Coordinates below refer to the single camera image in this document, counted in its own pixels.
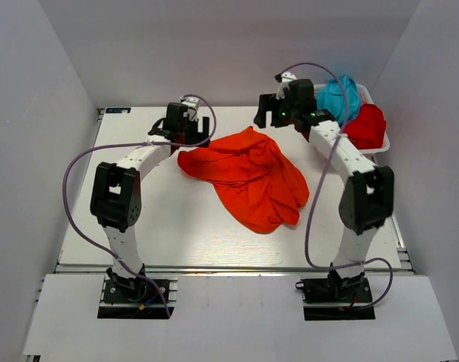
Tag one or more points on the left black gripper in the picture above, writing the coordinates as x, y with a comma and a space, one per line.
199, 136

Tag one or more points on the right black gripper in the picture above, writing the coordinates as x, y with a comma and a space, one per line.
270, 103

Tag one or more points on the orange t-shirt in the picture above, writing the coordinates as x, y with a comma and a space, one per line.
256, 183

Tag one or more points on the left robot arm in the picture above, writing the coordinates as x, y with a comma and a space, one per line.
116, 199

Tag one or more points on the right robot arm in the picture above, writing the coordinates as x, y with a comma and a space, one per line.
367, 198

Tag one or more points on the blue t-shirt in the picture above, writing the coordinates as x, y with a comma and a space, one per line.
330, 97

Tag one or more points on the blue table label sticker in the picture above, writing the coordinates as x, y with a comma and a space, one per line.
118, 110

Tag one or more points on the red t-shirt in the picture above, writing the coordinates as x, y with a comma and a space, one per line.
367, 130

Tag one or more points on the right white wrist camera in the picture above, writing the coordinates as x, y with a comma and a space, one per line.
283, 79

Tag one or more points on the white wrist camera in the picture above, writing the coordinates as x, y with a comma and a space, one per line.
283, 79
193, 104

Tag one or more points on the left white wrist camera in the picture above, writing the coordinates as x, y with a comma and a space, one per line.
193, 104

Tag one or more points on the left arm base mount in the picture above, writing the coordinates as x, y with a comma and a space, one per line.
136, 298

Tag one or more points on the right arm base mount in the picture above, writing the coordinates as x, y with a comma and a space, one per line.
337, 298

